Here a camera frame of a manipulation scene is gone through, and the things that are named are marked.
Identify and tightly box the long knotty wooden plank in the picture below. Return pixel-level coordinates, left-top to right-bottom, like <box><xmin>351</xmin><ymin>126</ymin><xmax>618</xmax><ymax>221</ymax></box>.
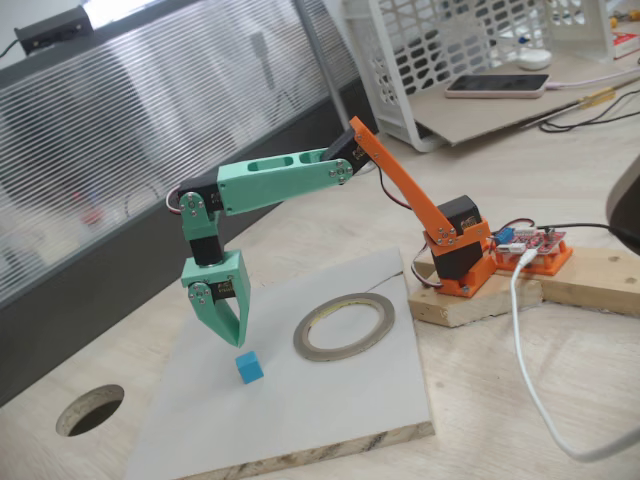
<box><xmin>519</xmin><ymin>244</ymin><xmax>640</xmax><ymax>317</ymax></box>

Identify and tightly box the white perforated plastic basket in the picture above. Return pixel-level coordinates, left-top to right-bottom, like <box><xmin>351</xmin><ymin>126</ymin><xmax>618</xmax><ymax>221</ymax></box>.
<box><xmin>342</xmin><ymin>0</ymin><xmax>616</xmax><ymax>154</ymax></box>

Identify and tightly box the black power cable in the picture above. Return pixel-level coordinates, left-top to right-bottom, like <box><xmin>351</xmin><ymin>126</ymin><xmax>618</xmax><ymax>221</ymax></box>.
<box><xmin>542</xmin><ymin>221</ymin><xmax>640</xmax><ymax>246</ymax></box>

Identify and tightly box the yellow handled screwdriver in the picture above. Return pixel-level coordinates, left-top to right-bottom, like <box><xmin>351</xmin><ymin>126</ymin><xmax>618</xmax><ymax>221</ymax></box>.
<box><xmin>577</xmin><ymin>87</ymin><xmax>617</xmax><ymax>110</ymax></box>

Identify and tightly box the white earbuds case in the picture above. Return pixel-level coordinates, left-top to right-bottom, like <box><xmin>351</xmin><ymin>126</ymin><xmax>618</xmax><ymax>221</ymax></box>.
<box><xmin>516</xmin><ymin>49</ymin><xmax>554</xmax><ymax>71</ymax></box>

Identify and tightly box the white USB cable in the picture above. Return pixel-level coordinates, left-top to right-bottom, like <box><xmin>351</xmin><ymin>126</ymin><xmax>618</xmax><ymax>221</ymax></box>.
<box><xmin>509</xmin><ymin>249</ymin><xmax>640</xmax><ymax>462</ymax></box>

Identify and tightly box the brown cardboard sheet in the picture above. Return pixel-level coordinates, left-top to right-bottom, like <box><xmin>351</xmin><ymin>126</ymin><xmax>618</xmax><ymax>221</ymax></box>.
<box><xmin>409</xmin><ymin>52</ymin><xmax>640</xmax><ymax>147</ymax></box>

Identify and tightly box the red and white book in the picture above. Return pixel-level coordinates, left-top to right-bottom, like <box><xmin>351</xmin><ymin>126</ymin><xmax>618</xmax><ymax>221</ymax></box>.
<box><xmin>612</xmin><ymin>30</ymin><xmax>640</xmax><ymax>61</ymax></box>

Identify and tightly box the red controller board orange mount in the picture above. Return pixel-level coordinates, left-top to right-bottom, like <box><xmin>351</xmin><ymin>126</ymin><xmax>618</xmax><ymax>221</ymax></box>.
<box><xmin>492</xmin><ymin>223</ymin><xmax>574</xmax><ymax>277</ymax></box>

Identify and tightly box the ribbed translucent desk partition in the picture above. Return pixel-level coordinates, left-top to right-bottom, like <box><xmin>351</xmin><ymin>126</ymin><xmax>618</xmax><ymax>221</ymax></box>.
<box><xmin>0</xmin><ymin>0</ymin><xmax>381</xmax><ymax>409</ymax></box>

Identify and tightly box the small blue cube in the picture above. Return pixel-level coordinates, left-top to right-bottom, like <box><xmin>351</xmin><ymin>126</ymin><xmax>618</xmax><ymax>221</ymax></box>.
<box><xmin>234</xmin><ymin>350</ymin><xmax>265</xmax><ymax>385</ymax></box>

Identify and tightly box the smartphone with pink case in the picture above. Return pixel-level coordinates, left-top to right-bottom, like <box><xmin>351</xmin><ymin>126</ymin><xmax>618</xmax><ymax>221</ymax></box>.
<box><xmin>444</xmin><ymin>73</ymin><xmax>551</xmax><ymax>100</ymax></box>

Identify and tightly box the thin black looped cable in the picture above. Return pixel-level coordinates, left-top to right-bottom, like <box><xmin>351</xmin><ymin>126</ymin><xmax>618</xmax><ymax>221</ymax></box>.
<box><xmin>538</xmin><ymin>89</ymin><xmax>640</xmax><ymax>134</ymax></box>

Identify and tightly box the thin pink charging cable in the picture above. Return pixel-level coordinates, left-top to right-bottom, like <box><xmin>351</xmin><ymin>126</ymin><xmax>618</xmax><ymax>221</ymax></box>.
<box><xmin>544</xmin><ymin>67</ymin><xmax>640</xmax><ymax>92</ymax></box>

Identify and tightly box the blurred dark grey object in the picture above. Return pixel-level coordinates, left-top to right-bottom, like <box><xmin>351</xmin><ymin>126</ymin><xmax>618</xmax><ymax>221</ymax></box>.
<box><xmin>604</xmin><ymin>154</ymin><xmax>640</xmax><ymax>251</ymax></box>

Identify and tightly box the grey ring of tape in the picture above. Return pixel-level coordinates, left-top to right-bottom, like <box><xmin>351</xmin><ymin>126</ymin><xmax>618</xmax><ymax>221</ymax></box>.
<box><xmin>292</xmin><ymin>292</ymin><xmax>396</xmax><ymax>363</ymax></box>

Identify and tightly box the white laminated chipboard panel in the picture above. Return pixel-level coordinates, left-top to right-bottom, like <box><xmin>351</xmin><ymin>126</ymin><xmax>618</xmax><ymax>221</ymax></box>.
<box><xmin>122</xmin><ymin>246</ymin><xmax>435</xmax><ymax>480</ymax></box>

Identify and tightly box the short pale wooden block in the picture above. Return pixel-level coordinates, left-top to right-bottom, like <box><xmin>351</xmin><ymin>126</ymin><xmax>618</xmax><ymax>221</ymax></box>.
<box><xmin>407</xmin><ymin>252</ymin><xmax>544</xmax><ymax>329</ymax></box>

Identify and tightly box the small black box device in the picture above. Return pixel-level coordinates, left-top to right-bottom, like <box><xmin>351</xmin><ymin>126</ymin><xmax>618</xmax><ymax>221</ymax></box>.
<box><xmin>13</xmin><ymin>5</ymin><xmax>92</xmax><ymax>55</ymax></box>

